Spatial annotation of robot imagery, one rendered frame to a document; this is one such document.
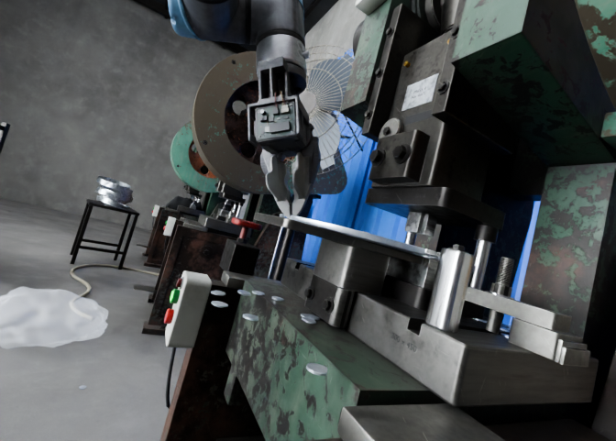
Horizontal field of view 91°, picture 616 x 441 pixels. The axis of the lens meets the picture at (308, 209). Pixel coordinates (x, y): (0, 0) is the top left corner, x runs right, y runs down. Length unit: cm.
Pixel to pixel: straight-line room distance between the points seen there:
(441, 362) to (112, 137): 698
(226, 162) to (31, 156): 578
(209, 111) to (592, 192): 160
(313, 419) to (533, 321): 28
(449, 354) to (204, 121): 163
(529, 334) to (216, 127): 162
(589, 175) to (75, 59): 743
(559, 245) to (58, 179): 710
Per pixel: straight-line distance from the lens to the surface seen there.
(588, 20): 34
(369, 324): 45
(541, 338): 45
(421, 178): 52
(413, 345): 39
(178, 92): 733
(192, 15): 52
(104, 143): 712
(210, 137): 178
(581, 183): 70
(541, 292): 68
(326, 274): 49
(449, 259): 38
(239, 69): 191
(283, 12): 52
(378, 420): 29
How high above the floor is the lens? 77
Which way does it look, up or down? 4 degrees up
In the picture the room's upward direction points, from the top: 15 degrees clockwise
